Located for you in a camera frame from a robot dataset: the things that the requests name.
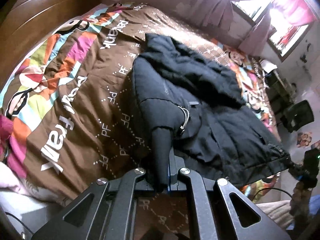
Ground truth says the black chair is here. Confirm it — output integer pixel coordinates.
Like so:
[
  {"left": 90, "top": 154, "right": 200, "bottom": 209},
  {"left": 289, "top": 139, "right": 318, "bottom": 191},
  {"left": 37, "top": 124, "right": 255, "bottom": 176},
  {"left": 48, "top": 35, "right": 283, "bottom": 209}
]
[{"left": 280, "top": 100, "right": 315, "bottom": 133}]

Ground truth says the black cable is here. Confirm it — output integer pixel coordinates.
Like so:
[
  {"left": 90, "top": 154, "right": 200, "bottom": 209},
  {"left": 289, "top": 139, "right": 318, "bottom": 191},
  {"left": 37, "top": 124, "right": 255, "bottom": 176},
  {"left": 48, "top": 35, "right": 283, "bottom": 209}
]
[{"left": 251, "top": 186, "right": 293, "bottom": 202}]

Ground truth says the magenta cloth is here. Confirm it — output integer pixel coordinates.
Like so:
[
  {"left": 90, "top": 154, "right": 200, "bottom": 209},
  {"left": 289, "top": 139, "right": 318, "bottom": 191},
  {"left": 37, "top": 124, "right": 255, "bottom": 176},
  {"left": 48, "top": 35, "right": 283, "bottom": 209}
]
[{"left": 1, "top": 114, "right": 31, "bottom": 179}]

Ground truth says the pink curtain right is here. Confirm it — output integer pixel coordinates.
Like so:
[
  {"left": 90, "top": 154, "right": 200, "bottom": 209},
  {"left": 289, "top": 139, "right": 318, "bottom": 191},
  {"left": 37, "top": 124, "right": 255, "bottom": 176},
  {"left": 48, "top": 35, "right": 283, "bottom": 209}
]
[{"left": 239, "top": 0, "right": 317, "bottom": 57}]

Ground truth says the pink curtain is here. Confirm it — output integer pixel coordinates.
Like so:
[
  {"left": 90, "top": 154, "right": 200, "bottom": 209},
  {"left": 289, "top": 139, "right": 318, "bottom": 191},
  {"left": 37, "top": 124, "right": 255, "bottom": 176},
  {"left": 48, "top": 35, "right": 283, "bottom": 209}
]
[
  {"left": 239, "top": 0, "right": 317, "bottom": 57},
  {"left": 189, "top": 0, "right": 245, "bottom": 31}
]

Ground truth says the cluttered dark side table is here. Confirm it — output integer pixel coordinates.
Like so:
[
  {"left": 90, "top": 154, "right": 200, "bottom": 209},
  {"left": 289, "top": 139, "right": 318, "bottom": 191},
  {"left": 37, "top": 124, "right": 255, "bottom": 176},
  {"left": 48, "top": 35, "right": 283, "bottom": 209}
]
[{"left": 260, "top": 60, "right": 297, "bottom": 115}]

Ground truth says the brown colourful cartoon bedspread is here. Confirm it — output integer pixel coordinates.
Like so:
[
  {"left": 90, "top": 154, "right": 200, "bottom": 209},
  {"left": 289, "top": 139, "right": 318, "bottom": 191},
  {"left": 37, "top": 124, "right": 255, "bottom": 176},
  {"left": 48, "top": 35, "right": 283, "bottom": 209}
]
[{"left": 1, "top": 3, "right": 274, "bottom": 206}]

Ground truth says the pink curtain left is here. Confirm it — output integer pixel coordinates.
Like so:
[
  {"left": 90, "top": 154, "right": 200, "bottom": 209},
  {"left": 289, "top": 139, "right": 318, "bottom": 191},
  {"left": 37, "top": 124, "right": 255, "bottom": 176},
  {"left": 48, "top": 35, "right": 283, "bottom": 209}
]
[{"left": 189, "top": 0, "right": 245, "bottom": 31}]

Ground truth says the black padded jacket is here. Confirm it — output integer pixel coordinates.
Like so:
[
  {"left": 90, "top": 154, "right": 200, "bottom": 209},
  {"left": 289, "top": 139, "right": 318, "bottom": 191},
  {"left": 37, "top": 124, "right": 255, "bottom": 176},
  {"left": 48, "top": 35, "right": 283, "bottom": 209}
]
[{"left": 131, "top": 33, "right": 290, "bottom": 188}]

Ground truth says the window with dark frame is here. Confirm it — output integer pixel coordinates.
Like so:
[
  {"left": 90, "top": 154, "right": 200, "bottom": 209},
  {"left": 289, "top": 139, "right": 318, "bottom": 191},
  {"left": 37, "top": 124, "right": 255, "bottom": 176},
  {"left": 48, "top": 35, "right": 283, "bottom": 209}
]
[{"left": 188, "top": 0, "right": 317, "bottom": 62}]

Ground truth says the wooden headboard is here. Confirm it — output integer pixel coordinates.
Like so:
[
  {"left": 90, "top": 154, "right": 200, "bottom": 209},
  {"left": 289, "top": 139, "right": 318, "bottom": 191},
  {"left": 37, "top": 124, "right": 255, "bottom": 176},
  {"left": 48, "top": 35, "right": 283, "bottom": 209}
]
[{"left": 1, "top": 0, "right": 100, "bottom": 86}]

